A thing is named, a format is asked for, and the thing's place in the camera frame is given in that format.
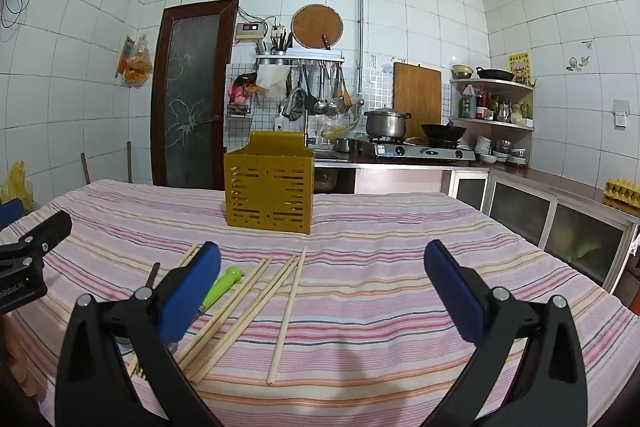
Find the stack of bowls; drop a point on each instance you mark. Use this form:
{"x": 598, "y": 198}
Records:
{"x": 500, "y": 149}

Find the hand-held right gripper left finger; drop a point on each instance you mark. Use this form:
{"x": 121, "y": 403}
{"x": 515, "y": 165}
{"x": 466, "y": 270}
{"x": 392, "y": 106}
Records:
{"x": 190, "y": 292}

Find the steel sink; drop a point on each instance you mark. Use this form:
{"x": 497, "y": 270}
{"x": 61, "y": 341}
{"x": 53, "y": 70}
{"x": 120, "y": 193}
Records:
{"x": 335, "y": 157}

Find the white hanging plastic bag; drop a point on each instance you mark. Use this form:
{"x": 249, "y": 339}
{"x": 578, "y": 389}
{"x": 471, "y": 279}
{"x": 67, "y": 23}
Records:
{"x": 272, "y": 79}

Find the black pan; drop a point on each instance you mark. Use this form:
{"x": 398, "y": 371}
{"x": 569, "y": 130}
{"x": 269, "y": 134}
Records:
{"x": 495, "y": 74}

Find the metal wall rack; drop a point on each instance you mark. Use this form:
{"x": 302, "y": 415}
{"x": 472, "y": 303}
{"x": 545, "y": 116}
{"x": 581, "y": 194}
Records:
{"x": 300, "y": 57}

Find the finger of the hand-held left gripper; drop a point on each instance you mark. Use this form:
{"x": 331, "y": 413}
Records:
{"x": 10, "y": 213}
{"x": 50, "y": 229}

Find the red hanging bag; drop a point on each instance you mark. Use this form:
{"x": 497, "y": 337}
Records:
{"x": 240, "y": 89}

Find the rectangular wooden cutting board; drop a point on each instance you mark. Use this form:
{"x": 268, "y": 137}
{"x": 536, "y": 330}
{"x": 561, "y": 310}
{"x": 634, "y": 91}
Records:
{"x": 417, "y": 92}

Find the cutlery cup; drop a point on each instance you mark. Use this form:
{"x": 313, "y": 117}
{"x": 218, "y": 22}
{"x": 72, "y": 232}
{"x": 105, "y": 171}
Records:
{"x": 280, "y": 47}

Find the pink striped tablecloth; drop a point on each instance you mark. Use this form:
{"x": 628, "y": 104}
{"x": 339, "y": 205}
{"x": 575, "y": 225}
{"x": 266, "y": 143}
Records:
{"x": 375, "y": 257}

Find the yellow plastic bag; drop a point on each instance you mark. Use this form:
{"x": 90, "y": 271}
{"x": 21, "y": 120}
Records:
{"x": 17, "y": 184}

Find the row of hanging kitchen utensils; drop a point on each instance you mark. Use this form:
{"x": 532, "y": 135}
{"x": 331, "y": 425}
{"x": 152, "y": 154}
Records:
{"x": 320, "y": 97}

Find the gas stove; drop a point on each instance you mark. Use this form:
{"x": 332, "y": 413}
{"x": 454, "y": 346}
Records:
{"x": 425, "y": 153}

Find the wall controller box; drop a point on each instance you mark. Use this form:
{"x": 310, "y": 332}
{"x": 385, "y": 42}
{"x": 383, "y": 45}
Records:
{"x": 250, "y": 31}

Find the white corner shelf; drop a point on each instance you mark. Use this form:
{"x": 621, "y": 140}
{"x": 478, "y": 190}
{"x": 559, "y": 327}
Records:
{"x": 492, "y": 85}

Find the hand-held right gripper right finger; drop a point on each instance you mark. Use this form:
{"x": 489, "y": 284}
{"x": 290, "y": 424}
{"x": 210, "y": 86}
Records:
{"x": 455, "y": 297}

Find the round wooden cutting board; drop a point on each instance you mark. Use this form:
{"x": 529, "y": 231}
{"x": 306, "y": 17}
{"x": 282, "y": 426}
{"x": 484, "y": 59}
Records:
{"x": 315, "y": 24}

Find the yellow wall poster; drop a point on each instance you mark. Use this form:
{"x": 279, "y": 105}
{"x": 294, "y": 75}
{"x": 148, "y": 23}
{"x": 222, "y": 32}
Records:
{"x": 519, "y": 68}

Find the white wall socket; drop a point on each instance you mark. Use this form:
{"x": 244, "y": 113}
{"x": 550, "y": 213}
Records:
{"x": 620, "y": 114}

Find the glass door kitchen cabinets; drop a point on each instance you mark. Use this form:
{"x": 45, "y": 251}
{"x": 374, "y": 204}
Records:
{"x": 520, "y": 207}

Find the plastic bag of oranges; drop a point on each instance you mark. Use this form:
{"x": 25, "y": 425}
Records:
{"x": 136, "y": 64}

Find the steel cooking pot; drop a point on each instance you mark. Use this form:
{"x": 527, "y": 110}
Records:
{"x": 385, "y": 124}

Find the yellow slotted utensil holder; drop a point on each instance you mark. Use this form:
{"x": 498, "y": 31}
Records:
{"x": 265, "y": 192}

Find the cooking oil bottle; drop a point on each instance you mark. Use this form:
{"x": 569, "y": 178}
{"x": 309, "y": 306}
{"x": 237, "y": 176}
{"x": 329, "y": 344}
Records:
{"x": 468, "y": 104}

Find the egg tray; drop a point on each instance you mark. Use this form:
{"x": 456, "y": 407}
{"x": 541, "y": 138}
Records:
{"x": 622, "y": 189}

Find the brown bowl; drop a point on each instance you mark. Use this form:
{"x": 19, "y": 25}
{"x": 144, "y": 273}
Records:
{"x": 462, "y": 72}

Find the black wok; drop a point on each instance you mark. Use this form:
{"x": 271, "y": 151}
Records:
{"x": 442, "y": 132}

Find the wooden stick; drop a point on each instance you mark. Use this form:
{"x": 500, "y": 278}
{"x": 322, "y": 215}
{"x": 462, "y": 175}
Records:
{"x": 129, "y": 162}
{"x": 86, "y": 169}

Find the dark wooden glass door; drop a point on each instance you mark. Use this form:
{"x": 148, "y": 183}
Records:
{"x": 192, "y": 107}

